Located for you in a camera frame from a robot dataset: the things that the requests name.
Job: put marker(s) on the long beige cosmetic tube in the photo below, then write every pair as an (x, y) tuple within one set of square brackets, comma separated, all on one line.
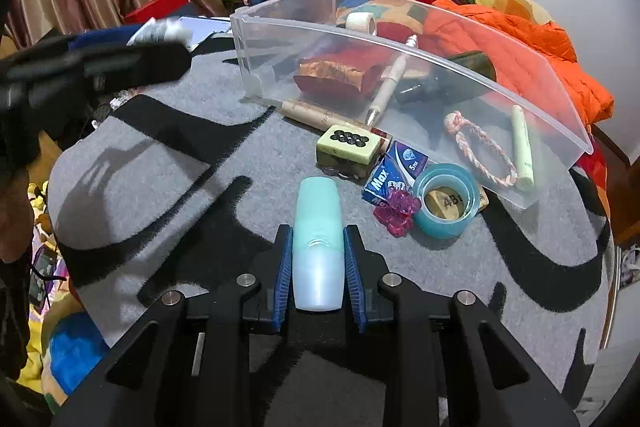
[(310, 113)]

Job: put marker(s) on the orange puffer jacket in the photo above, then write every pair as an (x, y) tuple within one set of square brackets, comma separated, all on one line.
[(530, 52)]

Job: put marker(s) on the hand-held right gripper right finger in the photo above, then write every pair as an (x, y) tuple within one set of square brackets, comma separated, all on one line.
[(353, 279)]

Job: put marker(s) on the blue notebook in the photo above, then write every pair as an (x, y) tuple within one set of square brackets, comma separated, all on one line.
[(205, 27)]

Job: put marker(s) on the small blue box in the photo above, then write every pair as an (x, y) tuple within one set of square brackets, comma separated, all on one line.
[(400, 167)]

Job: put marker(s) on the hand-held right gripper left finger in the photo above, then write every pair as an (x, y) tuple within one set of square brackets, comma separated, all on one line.
[(284, 279)]

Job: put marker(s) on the clear plastic storage box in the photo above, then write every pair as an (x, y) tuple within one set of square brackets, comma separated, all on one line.
[(280, 52)]

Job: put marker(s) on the pink plastic hair clip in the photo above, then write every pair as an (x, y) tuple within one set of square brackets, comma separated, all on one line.
[(397, 212)]

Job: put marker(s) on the white bandage roll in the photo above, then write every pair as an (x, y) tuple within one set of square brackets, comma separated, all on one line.
[(361, 22)]

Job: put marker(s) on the green glass bottle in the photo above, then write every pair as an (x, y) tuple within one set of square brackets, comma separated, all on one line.
[(470, 67)]

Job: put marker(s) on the grey black blanket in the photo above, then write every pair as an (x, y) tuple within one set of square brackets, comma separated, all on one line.
[(200, 187)]

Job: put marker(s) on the teal plastic bottle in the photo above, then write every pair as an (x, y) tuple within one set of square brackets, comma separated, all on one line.
[(318, 237)]

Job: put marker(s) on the teal tape roll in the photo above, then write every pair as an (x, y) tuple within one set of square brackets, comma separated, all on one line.
[(447, 219)]

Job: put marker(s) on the pale green mahjong tile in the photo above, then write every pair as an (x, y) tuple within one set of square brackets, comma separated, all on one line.
[(347, 148)]

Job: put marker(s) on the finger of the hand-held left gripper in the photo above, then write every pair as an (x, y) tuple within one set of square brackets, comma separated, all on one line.
[(97, 41), (135, 62)]

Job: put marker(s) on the white ointment tube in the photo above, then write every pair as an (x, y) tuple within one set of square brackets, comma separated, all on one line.
[(160, 32)]

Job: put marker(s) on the pale green lip balm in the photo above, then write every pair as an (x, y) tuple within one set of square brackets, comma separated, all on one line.
[(522, 147)]

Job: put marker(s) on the red box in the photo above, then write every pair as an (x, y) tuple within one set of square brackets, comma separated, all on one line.
[(160, 4)]

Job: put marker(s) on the white pen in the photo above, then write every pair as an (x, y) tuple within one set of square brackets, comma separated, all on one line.
[(390, 82)]

